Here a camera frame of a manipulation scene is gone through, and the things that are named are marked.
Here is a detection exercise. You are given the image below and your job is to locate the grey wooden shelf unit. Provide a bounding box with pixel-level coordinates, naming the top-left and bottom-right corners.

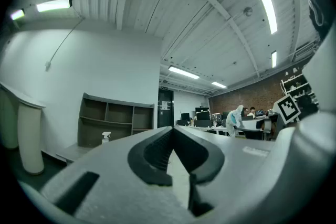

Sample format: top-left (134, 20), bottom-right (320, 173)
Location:
top-left (78, 92), bottom-right (155, 148)

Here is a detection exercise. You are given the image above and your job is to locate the white round table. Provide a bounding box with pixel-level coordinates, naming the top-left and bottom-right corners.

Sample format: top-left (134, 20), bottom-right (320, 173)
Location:
top-left (0, 81), bottom-right (47, 175)

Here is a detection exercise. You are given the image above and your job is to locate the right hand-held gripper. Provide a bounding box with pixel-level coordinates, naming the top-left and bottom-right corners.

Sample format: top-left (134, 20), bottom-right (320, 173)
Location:
top-left (272, 30), bottom-right (336, 124)

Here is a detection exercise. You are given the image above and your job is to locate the ceiling air vent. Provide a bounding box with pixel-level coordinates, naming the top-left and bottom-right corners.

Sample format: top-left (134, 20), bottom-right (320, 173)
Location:
top-left (294, 42), bottom-right (316, 60)

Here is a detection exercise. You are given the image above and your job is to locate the grey wooden desk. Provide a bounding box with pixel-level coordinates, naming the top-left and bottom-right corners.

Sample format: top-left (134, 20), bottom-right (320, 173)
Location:
top-left (55, 144), bottom-right (102, 165)

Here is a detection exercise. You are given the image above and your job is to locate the clear spray bottle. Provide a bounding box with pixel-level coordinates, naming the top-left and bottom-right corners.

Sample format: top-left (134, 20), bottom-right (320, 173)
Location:
top-left (101, 131), bottom-right (112, 145)

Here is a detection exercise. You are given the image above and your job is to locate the wall cable with socket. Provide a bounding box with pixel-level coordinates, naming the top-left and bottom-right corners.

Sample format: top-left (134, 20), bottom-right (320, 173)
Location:
top-left (44, 17), bottom-right (85, 71)

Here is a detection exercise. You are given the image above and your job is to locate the black door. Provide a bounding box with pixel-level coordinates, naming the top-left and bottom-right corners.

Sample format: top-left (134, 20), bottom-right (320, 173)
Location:
top-left (157, 89), bottom-right (175, 129)

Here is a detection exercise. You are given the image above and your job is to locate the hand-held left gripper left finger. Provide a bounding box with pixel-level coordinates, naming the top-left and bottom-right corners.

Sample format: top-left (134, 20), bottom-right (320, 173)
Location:
top-left (127, 125), bottom-right (174, 187)

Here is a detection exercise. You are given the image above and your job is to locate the white wall storage shelf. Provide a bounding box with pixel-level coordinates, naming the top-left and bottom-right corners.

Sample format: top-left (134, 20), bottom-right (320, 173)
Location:
top-left (280, 72), bottom-right (316, 103)

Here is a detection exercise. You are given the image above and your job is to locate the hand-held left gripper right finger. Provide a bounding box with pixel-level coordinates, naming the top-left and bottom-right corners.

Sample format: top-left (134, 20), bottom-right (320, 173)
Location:
top-left (173, 125), bottom-right (226, 217)

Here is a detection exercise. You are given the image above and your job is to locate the long white office desk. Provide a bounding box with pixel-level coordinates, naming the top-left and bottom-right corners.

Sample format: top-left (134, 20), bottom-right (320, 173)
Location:
top-left (178, 124), bottom-right (229, 137)

